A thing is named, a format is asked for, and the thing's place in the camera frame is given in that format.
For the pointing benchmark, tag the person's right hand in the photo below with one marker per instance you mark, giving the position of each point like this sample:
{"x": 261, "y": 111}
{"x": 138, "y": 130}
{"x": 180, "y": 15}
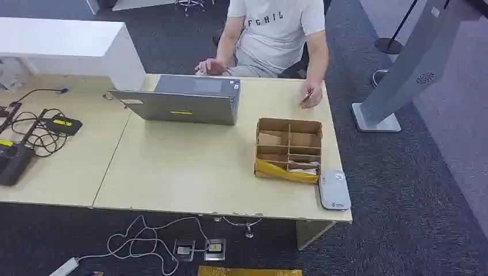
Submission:
{"x": 211, "y": 67}

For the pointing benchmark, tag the person's left hand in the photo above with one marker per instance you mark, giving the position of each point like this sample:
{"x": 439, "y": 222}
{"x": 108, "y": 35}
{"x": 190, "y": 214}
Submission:
{"x": 314, "y": 91}

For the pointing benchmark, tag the black office chair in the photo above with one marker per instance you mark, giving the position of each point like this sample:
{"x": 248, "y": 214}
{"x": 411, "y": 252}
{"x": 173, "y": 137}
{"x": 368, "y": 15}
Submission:
{"x": 295, "y": 69}

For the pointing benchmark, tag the wooden divided card box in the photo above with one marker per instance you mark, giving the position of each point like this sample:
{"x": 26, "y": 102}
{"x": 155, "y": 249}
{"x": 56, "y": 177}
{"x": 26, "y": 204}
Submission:
{"x": 289, "y": 122}

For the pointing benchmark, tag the grey laptop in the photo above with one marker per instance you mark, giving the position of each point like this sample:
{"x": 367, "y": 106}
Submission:
{"x": 183, "y": 108}

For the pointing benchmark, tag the person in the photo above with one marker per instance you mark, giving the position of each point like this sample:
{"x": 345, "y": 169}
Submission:
{"x": 274, "y": 38}

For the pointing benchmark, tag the chair base with castors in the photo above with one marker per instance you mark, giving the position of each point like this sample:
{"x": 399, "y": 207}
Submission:
{"x": 189, "y": 4}

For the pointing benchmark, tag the white cards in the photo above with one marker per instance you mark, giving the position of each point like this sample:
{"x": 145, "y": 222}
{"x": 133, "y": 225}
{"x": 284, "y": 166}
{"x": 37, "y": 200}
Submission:
{"x": 305, "y": 169}

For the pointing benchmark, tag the yellow card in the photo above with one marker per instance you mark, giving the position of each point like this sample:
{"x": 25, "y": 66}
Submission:
{"x": 272, "y": 170}

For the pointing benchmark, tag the white furniture panel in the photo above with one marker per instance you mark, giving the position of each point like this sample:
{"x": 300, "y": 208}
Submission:
{"x": 133, "y": 4}

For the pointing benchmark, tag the grey kiosk stand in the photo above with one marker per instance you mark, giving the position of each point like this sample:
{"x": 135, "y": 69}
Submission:
{"x": 411, "y": 61}

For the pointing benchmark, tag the small brown tag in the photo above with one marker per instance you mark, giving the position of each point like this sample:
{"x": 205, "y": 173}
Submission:
{"x": 108, "y": 96}

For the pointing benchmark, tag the desk leg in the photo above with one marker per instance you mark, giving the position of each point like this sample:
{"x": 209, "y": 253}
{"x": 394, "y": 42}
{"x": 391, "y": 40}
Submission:
{"x": 309, "y": 234}

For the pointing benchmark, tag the white partition cabinet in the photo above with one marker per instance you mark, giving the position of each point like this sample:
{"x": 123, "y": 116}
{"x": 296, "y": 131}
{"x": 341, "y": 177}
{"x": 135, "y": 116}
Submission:
{"x": 61, "y": 42}

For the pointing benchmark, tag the black power adapter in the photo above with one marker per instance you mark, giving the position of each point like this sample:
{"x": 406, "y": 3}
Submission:
{"x": 63, "y": 125}

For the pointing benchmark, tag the floor socket with yellow label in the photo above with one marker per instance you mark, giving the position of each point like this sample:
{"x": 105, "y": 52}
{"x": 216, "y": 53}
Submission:
{"x": 214, "y": 249}

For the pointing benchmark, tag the floor socket with grey plug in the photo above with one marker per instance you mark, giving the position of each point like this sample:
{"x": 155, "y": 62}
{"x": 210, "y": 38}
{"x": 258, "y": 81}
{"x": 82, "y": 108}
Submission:
{"x": 184, "y": 250}

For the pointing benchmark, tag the yellow sheet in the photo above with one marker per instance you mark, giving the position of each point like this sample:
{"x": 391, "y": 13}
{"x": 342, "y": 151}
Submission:
{"x": 248, "y": 272}

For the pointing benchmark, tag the clear plastic bag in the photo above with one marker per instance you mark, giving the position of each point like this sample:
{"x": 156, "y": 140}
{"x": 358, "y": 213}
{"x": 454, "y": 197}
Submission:
{"x": 13, "y": 74}

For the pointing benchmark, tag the black flat bar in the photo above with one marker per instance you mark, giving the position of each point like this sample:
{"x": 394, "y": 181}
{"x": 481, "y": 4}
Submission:
{"x": 9, "y": 114}

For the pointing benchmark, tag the black box device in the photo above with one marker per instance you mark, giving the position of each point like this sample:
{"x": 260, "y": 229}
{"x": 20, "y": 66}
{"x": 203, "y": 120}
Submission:
{"x": 15, "y": 163}

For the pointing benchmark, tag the white power strip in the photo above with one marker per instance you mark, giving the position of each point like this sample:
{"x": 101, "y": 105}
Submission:
{"x": 65, "y": 268}

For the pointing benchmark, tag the black stanchion post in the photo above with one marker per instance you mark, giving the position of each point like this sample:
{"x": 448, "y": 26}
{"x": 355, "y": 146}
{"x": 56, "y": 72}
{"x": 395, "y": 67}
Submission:
{"x": 388, "y": 45}

